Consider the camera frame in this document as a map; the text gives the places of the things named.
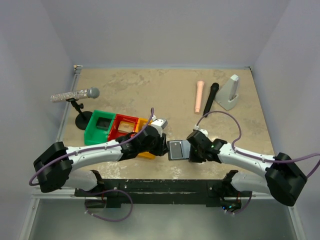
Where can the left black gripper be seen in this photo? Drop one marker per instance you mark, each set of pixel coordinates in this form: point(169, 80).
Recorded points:
point(162, 148)

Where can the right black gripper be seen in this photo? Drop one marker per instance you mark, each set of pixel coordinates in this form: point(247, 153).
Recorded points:
point(192, 158)

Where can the grey credit card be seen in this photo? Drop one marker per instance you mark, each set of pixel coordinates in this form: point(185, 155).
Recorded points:
point(175, 148)

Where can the black leather card holder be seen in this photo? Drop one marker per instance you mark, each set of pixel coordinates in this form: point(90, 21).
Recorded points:
point(185, 148)

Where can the red plastic bin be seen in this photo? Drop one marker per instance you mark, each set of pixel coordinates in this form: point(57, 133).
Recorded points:
point(113, 133)

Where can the green plastic bin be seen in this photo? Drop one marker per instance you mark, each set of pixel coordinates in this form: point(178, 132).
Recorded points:
point(93, 135)

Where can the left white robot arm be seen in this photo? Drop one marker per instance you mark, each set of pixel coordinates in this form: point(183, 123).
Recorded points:
point(57, 165)

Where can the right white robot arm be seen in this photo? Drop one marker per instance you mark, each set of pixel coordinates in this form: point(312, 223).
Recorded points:
point(277, 175)

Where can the card in red bin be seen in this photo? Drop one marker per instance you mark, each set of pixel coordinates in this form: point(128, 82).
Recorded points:
point(126, 127)

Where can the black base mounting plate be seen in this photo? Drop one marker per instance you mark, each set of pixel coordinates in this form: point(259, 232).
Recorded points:
point(208, 192)

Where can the black item in green bin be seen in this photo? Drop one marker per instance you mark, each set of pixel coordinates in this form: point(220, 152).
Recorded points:
point(103, 123)

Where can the grey wedge stand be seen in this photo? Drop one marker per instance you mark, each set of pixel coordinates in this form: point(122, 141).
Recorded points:
point(227, 97)

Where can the black microphone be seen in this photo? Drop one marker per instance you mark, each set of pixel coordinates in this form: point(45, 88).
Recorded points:
point(211, 97)

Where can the pink microphone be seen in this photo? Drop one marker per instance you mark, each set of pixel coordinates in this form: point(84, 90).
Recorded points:
point(198, 98)

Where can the glitter silver microphone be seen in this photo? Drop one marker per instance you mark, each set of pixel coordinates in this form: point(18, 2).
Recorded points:
point(90, 93)

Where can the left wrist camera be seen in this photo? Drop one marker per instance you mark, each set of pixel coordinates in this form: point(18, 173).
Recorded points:
point(159, 124)

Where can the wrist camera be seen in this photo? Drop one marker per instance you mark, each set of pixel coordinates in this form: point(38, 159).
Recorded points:
point(203, 131)
point(159, 124)

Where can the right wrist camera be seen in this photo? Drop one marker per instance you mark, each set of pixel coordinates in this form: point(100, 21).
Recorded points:
point(203, 131)

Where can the aluminium frame rail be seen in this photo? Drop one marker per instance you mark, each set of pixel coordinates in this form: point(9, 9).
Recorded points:
point(34, 202)

